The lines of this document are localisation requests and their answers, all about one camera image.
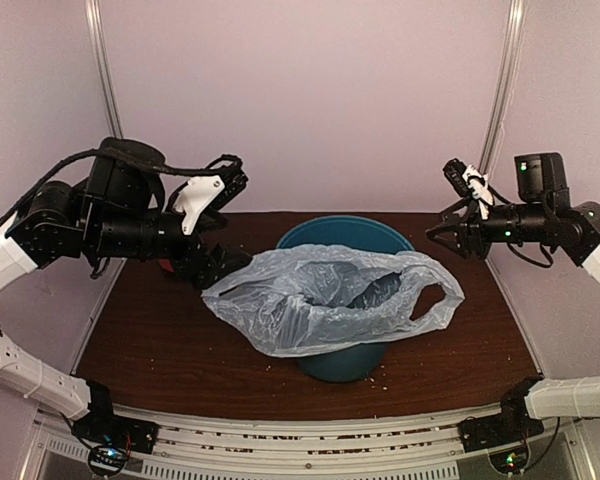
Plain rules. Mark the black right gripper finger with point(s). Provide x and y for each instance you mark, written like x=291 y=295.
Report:
x=457 y=210
x=449 y=237

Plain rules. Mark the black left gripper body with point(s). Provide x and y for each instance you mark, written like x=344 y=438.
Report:
x=186 y=265

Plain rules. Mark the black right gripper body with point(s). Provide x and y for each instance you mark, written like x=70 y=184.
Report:
x=473 y=226

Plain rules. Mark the translucent blue trash bag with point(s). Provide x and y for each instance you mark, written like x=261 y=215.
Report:
x=268 y=301

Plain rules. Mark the teal plastic trash bin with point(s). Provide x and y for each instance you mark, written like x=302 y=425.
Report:
x=360 y=233

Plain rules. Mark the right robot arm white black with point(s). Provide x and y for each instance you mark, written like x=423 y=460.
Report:
x=543 y=216

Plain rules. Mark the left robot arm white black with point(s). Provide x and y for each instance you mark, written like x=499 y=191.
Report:
x=132 y=205

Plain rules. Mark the red floral round dish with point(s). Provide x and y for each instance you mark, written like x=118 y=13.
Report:
x=166 y=265

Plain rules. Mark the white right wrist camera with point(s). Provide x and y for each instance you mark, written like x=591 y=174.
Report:
x=469 y=183

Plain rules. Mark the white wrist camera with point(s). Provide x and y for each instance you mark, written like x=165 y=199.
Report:
x=469 y=183
x=212 y=190

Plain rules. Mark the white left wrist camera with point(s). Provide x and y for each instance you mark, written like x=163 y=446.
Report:
x=212 y=190

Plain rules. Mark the aluminium corner post right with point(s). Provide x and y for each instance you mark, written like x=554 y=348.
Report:
x=505 y=84

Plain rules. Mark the aluminium corner post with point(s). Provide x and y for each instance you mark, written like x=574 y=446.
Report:
x=505 y=84
x=98 y=42

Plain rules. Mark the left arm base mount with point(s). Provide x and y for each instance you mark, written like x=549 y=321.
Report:
x=111 y=442

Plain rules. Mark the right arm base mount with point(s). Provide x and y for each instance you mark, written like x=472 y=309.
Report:
x=505 y=435

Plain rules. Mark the aluminium front rail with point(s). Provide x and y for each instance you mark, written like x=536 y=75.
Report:
x=426 y=446

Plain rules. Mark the aluminium corner post left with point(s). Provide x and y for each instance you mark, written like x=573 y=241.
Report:
x=98 y=42

